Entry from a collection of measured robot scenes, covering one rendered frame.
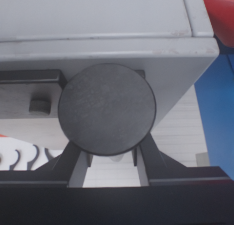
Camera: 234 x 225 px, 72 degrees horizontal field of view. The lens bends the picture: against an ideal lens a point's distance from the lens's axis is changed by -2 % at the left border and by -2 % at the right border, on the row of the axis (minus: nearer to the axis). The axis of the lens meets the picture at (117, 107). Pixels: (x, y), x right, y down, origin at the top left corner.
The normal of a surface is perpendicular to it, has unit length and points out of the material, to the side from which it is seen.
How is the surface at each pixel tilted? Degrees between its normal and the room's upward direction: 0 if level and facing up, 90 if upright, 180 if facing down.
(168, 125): 90
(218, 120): 90
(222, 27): 44
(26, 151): 90
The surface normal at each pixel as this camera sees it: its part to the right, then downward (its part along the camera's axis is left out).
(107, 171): -0.01, -0.35
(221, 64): -1.00, 0.02
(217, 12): -0.62, 0.59
